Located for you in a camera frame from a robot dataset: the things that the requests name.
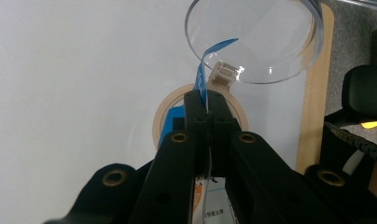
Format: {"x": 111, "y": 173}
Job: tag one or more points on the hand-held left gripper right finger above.
{"x": 258, "y": 174}

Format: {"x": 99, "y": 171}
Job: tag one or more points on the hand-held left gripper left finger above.
{"x": 174, "y": 174}

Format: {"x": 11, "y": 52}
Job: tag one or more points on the white and blue pouch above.
{"x": 200, "y": 77}

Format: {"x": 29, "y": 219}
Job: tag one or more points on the clear glass pitcher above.
{"x": 222, "y": 73}

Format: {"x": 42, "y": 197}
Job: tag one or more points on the wooden table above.
{"x": 314, "y": 109}

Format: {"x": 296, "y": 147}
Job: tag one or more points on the black rounded object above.
{"x": 364, "y": 93}

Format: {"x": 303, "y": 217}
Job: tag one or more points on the aluminium rail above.
{"x": 364, "y": 3}

